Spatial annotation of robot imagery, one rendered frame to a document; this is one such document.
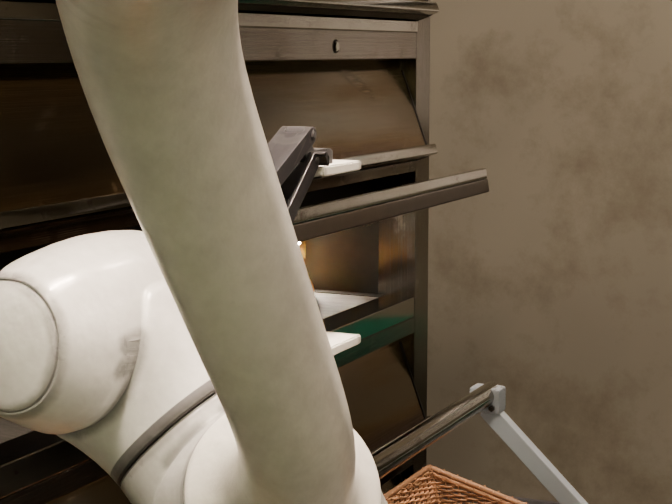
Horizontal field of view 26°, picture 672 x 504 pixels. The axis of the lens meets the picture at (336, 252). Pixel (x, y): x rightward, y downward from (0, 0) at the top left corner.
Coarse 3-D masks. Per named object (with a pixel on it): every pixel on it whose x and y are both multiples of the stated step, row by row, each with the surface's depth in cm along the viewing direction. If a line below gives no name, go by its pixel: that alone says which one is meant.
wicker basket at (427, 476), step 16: (416, 480) 274; (432, 480) 281; (448, 480) 279; (464, 480) 278; (384, 496) 261; (400, 496) 267; (416, 496) 273; (432, 496) 279; (448, 496) 280; (464, 496) 278; (496, 496) 275; (512, 496) 275
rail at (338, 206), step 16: (448, 176) 250; (464, 176) 257; (480, 176) 264; (384, 192) 224; (400, 192) 230; (416, 192) 236; (304, 208) 200; (320, 208) 204; (336, 208) 208; (352, 208) 213
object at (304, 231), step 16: (432, 192) 243; (448, 192) 249; (464, 192) 256; (480, 192) 264; (368, 208) 219; (384, 208) 224; (400, 208) 230; (416, 208) 236; (304, 224) 199; (320, 224) 203; (336, 224) 208; (352, 224) 213; (304, 240) 199
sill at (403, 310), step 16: (368, 304) 269; (384, 304) 269; (400, 304) 271; (336, 320) 253; (352, 320) 253; (368, 320) 258; (384, 320) 265; (400, 320) 272; (368, 336) 259; (32, 432) 179; (0, 448) 172; (16, 448) 172; (32, 448) 172; (48, 448) 173; (64, 448) 176; (0, 464) 165; (16, 464) 167; (32, 464) 170; (48, 464) 173; (64, 464) 176; (0, 480) 165; (16, 480) 167; (32, 480) 170; (0, 496) 165
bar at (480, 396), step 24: (480, 384) 208; (456, 408) 194; (480, 408) 200; (504, 408) 207; (408, 432) 181; (432, 432) 184; (504, 432) 206; (384, 456) 171; (408, 456) 177; (528, 456) 205; (552, 480) 204
